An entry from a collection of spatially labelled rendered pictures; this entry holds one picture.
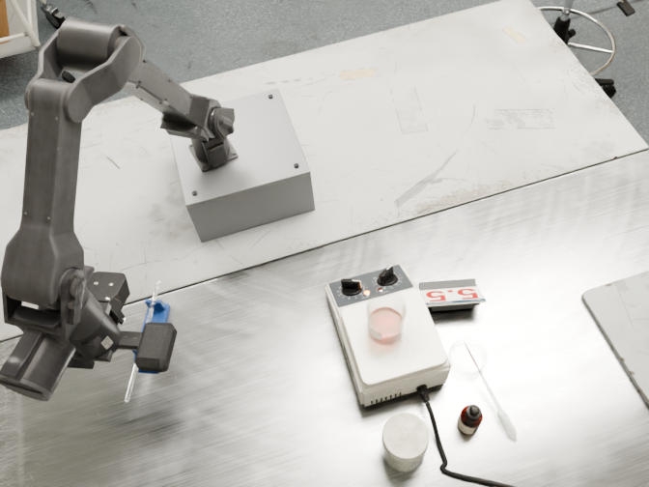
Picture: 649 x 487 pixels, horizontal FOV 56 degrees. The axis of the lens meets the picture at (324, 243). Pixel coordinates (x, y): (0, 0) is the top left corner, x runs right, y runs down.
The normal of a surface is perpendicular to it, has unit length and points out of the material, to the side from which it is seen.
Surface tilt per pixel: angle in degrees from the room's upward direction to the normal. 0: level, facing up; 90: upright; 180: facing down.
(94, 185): 0
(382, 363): 0
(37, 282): 37
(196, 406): 0
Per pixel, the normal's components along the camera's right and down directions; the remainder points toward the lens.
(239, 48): -0.07, -0.54
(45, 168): -0.22, 0.15
